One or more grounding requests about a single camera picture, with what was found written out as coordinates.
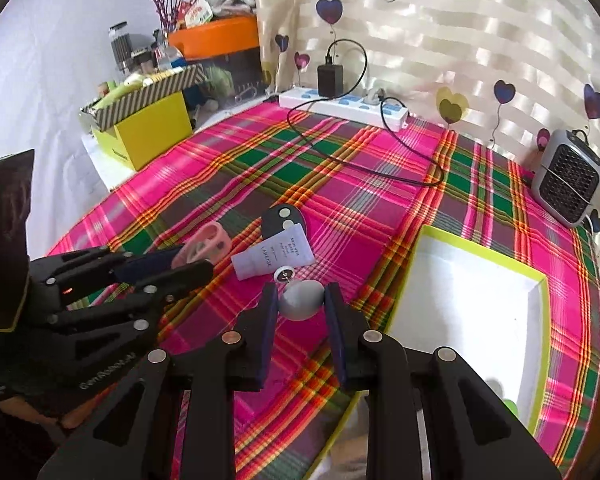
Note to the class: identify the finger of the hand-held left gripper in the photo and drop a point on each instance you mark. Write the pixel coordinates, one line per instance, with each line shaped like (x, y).
(145, 265)
(180, 280)

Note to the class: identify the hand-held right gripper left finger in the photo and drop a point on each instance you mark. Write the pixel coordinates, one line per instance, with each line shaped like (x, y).
(267, 330)

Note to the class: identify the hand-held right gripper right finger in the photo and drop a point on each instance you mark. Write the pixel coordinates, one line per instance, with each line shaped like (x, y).
(337, 340)

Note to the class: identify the grey egg-shaped toy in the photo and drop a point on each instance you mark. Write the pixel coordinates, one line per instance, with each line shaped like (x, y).
(300, 302)

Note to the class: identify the white tray with yellow-green rim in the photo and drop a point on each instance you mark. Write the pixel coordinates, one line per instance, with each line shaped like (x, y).
(455, 300)

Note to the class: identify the white cosmetic tube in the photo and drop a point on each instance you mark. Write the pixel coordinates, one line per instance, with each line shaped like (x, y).
(270, 257)

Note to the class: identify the black oval fob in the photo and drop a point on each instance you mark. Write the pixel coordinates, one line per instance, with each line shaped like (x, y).
(275, 225)

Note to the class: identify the white paper sheet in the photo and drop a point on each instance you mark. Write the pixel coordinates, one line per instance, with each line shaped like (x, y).
(102, 160)

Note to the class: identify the pink plaid tablecloth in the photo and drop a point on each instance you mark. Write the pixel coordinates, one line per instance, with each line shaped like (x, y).
(230, 160)

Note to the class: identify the yellow cardboard box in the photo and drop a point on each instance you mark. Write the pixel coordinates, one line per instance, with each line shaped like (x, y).
(145, 130)

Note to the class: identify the striped cardboard box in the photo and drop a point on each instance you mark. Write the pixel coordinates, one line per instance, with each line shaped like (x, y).
(145, 95)

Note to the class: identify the dark storage box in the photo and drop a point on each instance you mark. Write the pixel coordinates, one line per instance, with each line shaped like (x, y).
(240, 75)

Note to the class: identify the glass jar with black lid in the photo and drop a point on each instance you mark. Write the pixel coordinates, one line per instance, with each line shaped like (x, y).
(122, 45)

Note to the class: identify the white power strip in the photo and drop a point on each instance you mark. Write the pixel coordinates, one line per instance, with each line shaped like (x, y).
(345, 105)

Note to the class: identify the orange box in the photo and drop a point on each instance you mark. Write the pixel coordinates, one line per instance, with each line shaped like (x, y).
(215, 37)

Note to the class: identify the black charger adapter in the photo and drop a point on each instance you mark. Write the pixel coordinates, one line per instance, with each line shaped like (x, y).
(330, 80)

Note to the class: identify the red and white packets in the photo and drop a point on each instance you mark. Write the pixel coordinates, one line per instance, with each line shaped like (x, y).
(196, 10)

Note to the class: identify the small grey fan heater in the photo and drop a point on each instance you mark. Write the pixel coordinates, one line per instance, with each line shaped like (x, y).
(565, 185)

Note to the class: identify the cream curtain with hearts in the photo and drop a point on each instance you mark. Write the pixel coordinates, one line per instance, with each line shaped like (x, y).
(430, 35)

